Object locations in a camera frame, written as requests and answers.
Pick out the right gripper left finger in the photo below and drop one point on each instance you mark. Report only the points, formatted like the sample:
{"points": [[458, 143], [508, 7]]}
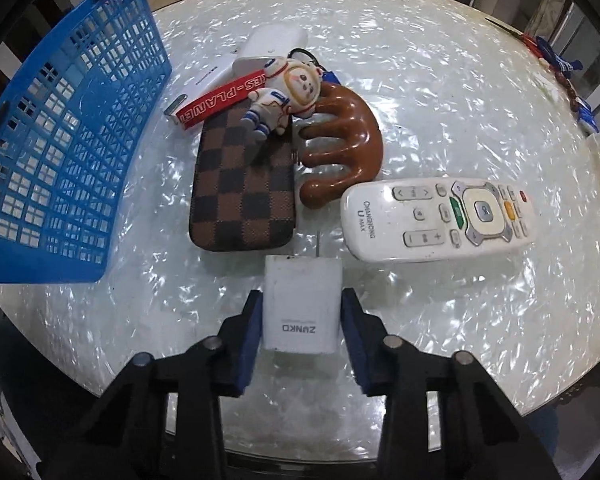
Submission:
{"points": [[161, 418]]}

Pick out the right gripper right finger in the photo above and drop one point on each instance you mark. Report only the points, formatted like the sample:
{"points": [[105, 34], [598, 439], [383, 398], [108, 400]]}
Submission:
{"points": [[445, 418]]}

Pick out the white ZUNKO wall charger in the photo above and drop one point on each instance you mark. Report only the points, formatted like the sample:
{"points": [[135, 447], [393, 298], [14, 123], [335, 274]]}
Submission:
{"points": [[301, 302]]}

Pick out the white remote control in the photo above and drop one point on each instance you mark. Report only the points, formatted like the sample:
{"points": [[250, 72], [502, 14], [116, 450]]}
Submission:
{"points": [[435, 219]]}

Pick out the blue plastic basket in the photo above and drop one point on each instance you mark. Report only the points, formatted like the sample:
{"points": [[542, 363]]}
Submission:
{"points": [[70, 122]]}

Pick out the astronaut figure keychain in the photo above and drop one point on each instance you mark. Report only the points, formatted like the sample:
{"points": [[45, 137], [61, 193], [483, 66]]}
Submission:
{"points": [[291, 88]]}

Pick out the white earbud charging case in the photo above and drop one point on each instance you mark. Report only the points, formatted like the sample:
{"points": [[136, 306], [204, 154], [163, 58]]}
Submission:
{"points": [[266, 42]]}

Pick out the brown checkered case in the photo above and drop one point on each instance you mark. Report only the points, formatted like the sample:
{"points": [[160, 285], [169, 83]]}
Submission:
{"points": [[243, 189]]}

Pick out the brown wooden massage comb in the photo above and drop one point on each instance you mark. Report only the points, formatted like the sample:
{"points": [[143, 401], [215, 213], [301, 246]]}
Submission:
{"points": [[360, 147]]}

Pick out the white USB dongle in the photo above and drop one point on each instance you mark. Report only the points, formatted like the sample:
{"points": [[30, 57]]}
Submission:
{"points": [[211, 76]]}

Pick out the beaded keychain with blue charms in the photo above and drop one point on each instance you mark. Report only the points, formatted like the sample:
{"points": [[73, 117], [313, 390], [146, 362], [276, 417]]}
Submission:
{"points": [[562, 71]]}

